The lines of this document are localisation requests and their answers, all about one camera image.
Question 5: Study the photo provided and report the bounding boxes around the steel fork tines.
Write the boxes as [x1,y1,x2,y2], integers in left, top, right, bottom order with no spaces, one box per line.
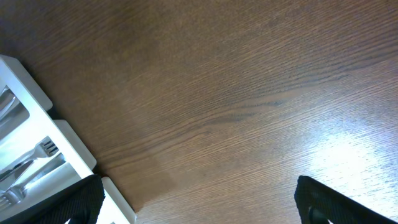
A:
[1,137,58,193]

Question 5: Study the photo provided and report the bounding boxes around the steel tablespoon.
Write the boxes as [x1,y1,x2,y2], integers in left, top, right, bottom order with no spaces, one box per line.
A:
[1,88,16,119]

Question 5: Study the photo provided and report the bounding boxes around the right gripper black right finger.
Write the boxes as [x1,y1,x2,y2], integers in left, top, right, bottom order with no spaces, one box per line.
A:
[294,175,396,224]

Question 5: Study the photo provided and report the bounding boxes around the steel fork crossing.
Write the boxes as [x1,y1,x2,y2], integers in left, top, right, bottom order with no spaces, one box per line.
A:
[1,154,66,212]

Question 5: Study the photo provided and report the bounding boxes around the white plastic cutlery tray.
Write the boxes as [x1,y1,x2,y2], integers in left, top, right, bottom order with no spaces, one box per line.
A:
[1,55,137,223]

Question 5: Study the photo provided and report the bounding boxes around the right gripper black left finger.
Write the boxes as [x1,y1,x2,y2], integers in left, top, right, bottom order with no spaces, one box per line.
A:
[1,174,105,224]

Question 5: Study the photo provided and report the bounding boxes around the steel fork horizontal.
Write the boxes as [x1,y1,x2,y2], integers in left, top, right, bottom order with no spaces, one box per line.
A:
[1,160,34,185]

